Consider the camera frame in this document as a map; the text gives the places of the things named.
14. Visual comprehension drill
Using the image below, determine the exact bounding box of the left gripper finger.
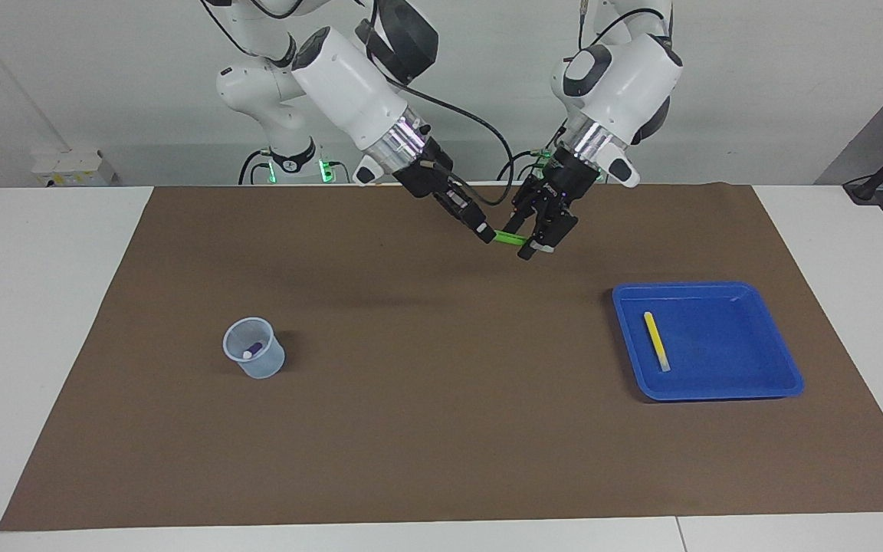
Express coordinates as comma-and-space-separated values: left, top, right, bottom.
504, 202, 539, 235
517, 210, 579, 262

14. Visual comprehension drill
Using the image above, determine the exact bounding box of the green pen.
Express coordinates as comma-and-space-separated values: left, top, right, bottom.
491, 228, 554, 255

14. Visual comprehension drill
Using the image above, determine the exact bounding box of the yellow pen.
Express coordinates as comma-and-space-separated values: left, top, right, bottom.
643, 310, 672, 374

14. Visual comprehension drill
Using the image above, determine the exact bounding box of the blue plastic tray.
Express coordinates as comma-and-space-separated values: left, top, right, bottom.
612, 281, 805, 403

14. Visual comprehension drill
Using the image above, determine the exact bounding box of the brown table mat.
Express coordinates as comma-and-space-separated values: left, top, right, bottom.
0, 182, 883, 532

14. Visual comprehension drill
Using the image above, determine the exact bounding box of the clear plastic cup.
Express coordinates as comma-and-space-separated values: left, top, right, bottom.
222, 317, 286, 380

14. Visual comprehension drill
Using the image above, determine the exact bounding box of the black base cable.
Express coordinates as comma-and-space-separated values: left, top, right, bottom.
238, 148, 272, 185
507, 123, 566, 182

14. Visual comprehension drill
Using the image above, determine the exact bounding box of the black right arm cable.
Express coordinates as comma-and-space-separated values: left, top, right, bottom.
353, 15, 515, 208

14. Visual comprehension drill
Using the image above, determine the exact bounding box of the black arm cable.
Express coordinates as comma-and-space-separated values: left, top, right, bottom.
353, 15, 515, 208
578, 0, 676, 58

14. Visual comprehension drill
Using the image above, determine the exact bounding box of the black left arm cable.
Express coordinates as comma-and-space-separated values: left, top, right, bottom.
578, 0, 676, 58

